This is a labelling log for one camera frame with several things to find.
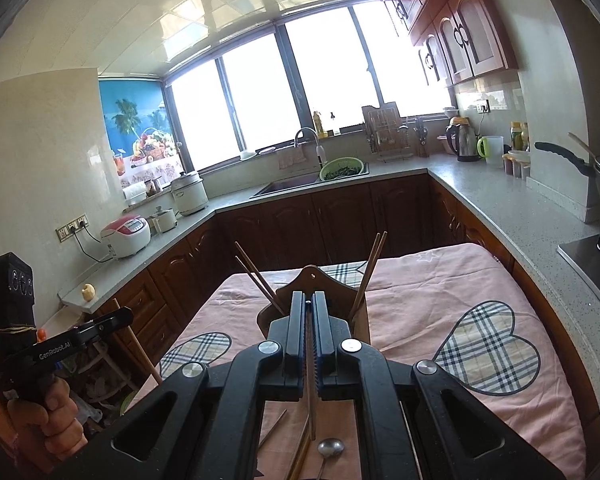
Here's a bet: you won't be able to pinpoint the beach fruit wall poster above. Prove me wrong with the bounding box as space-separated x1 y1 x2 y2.
99 80 186 188

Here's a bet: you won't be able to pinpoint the corner shelf rack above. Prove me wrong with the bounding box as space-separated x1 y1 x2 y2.
30 305 141 421

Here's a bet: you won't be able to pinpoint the chrome kitchen faucet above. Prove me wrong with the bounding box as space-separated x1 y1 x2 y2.
294 127 327 170

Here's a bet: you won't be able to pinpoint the white cup green handle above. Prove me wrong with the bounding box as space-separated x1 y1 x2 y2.
476 136 505 166

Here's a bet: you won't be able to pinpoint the small white pot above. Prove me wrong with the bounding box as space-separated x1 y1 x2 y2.
150 206 178 233

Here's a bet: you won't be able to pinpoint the wooden utensil holder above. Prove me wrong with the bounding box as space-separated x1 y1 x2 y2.
256 264 372 346

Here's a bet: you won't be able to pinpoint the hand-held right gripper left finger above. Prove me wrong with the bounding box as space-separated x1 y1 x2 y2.
55 290 311 480

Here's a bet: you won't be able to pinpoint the wooden lower cabinets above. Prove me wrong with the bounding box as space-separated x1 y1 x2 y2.
100 172 600 441

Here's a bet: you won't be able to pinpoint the large kitchen window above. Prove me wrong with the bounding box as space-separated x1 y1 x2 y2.
162 0 453 173

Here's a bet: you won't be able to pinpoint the spice jars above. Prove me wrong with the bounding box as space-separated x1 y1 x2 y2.
502 150 532 180

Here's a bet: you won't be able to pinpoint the wooden chopstick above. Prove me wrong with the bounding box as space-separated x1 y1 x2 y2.
234 241 286 313
257 409 288 450
355 231 389 322
292 440 312 480
235 255 281 317
111 299 164 387
286 432 308 480
349 231 382 322

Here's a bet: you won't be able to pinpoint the wall power outlet strip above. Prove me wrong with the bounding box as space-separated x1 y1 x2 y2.
56 215 91 241

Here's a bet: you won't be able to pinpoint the white and pink rice cooker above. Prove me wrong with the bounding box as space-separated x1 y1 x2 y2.
100 214 152 259

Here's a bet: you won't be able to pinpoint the metal spoon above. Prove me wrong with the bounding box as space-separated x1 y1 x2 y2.
312 438 346 480

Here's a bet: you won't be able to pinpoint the green colander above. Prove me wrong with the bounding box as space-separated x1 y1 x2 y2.
319 157 366 182

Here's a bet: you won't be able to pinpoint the black power cable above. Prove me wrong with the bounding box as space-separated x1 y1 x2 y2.
72 227 112 263

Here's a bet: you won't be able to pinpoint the knife block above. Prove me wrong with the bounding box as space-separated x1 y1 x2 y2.
414 116 431 158

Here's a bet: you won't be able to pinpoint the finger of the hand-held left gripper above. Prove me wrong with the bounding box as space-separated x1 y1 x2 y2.
77 308 135 343

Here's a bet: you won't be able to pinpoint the wooden spatula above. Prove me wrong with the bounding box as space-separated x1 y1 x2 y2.
567 132 596 161

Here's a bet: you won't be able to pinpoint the grey kitchen countertop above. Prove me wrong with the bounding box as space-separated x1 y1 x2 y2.
57 152 600 466

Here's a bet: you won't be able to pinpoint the electric kettle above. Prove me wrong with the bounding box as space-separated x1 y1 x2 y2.
446 116 482 162

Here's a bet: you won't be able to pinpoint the condiment bottles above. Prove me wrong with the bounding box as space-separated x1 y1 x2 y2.
510 121 530 152

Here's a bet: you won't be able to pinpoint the pink heart-print tablecloth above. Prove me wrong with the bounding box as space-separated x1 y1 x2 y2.
127 242 588 480

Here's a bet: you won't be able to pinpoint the person's left hand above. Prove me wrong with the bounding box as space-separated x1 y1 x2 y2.
5 376 89 462

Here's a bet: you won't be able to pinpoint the wooden upper cabinets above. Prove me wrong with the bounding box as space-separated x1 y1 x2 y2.
370 0 518 86

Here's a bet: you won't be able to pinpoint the tall white rice cooker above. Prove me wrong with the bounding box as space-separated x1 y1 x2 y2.
171 170 210 217

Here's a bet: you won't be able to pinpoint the kitchen sink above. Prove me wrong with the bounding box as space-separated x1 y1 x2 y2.
249 174 331 200

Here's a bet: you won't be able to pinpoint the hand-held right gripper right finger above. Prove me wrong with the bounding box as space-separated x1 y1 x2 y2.
311 291 566 480

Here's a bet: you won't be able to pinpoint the gas stove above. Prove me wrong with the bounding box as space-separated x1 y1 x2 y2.
557 220 600 286

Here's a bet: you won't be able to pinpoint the dish drying rack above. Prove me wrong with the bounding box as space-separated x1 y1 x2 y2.
361 102 415 162

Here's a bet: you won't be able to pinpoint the wooden cabinets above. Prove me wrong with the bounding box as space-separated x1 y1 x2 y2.
370 0 518 86
100 172 600 441

